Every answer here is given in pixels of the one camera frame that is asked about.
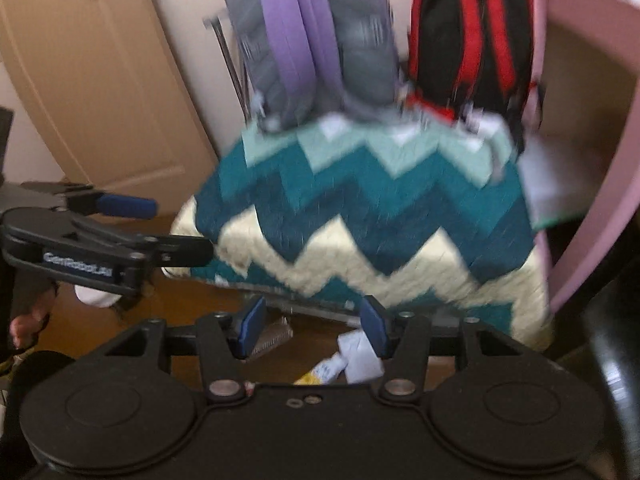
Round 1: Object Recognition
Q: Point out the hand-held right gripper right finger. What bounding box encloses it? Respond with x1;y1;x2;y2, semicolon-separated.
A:
359;295;506;403

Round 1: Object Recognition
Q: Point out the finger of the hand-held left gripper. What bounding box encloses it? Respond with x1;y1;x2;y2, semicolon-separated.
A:
22;181;158;220
127;235;215;270

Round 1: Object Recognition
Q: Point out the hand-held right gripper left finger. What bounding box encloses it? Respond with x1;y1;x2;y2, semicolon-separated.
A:
102;295;268;403

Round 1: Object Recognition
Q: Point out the small yellow white bottle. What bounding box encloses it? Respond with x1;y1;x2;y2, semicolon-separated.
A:
294;352;349;386

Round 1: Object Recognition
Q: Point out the person's left hand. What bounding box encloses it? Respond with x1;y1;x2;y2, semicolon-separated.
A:
9;302;51;351

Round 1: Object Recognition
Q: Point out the silver ribbed wrapper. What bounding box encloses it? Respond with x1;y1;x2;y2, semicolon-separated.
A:
248;324;293;360

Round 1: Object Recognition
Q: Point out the beige wooden door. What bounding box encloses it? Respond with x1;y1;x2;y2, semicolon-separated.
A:
0;0;218;191

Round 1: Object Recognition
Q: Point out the teal cream zigzag quilt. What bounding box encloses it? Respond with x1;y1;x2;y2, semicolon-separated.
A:
170;112;556;351

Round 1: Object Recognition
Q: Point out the metal folding rack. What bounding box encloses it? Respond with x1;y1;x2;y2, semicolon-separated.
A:
202;14;253;123

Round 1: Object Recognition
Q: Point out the white paper stack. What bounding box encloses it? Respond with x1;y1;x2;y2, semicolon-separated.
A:
517;132;588;231

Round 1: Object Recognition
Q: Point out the purple grey backpack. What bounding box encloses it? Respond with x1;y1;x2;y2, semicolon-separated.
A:
222;0;406;133

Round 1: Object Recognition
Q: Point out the red black backpack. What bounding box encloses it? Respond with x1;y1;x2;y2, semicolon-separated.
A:
402;0;543;161

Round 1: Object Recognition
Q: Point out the pink desk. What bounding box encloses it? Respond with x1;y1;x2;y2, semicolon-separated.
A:
520;0;640;316

